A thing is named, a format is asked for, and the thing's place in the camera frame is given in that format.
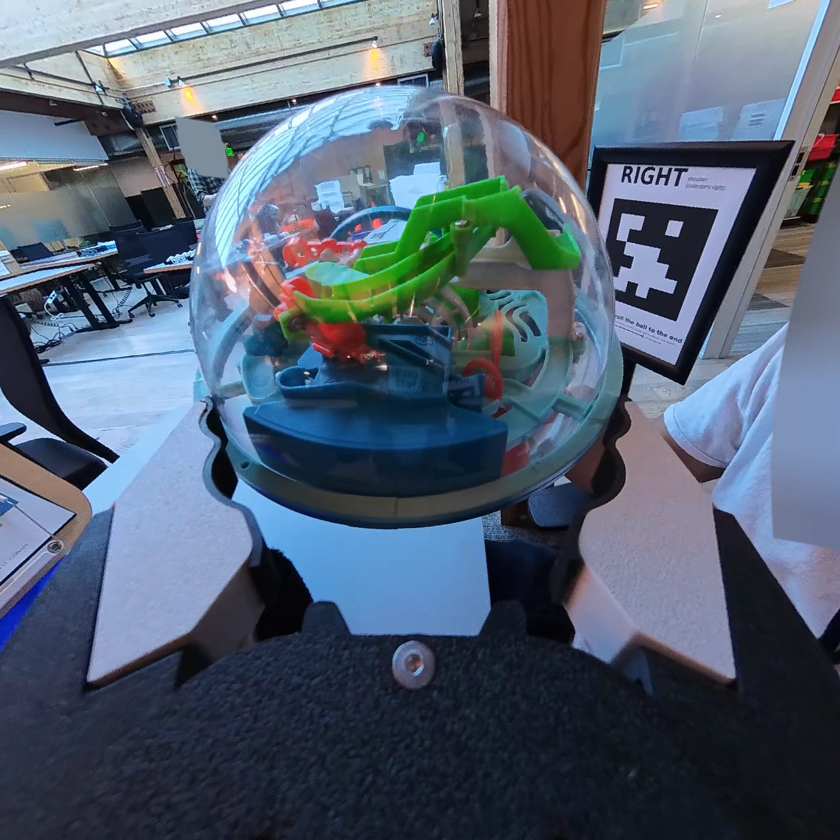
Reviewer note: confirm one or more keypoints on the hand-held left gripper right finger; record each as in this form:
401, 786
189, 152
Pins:
656, 558

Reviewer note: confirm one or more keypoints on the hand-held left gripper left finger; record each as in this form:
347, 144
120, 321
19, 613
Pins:
170, 558

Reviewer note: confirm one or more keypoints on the clear maze ball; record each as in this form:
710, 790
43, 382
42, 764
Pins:
394, 394

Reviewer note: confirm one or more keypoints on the black chair armrest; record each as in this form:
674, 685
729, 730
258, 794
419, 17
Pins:
558, 505

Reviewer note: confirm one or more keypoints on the wood-edged document board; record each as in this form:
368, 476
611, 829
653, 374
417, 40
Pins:
26, 525

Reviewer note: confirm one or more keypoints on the small black office chair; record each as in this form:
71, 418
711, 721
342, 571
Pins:
154, 262

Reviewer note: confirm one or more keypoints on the office desk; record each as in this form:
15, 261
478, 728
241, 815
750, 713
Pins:
46, 275

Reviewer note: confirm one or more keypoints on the black framed tag sign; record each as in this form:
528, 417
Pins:
728, 197

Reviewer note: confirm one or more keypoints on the stack of green crates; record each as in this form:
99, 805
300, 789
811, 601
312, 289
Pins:
817, 184

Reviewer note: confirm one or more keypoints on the wooden post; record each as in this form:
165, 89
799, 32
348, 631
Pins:
544, 79

